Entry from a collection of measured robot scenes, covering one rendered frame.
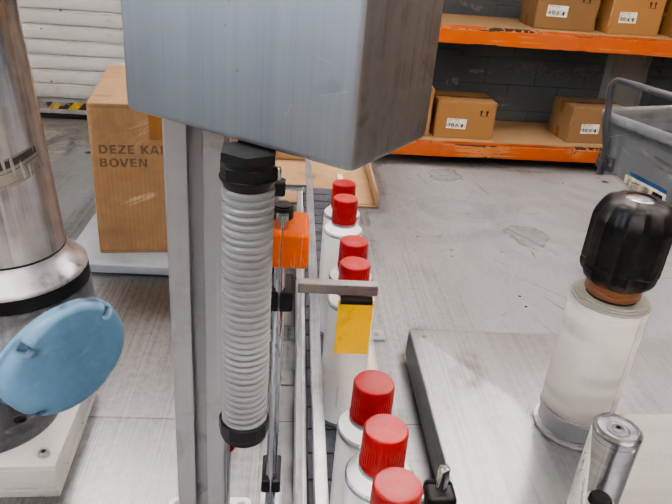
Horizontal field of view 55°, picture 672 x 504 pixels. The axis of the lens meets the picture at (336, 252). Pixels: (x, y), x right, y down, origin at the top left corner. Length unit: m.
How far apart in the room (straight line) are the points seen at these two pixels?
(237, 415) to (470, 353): 0.54
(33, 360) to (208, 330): 0.14
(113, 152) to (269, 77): 0.80
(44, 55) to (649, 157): 3.91
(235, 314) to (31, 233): 0.23
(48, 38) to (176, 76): 4.68
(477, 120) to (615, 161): 1.69
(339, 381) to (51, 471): 0.32
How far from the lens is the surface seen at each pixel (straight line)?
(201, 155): 0.49
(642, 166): 2.88
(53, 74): 5.12
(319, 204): 1.36
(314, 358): 0.75
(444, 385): 0.87
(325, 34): 0.34
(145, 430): 0.86
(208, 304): 0.54
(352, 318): 0.56
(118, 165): 1.15
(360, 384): 0.51
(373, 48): 0.33
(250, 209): 0.37
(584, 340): 0.75
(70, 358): 0.61
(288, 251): 0.49
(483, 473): 0.77
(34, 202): 0.57
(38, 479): 0.79
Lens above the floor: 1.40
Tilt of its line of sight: 27 degrees down
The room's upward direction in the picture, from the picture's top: 5 degrees clockwise
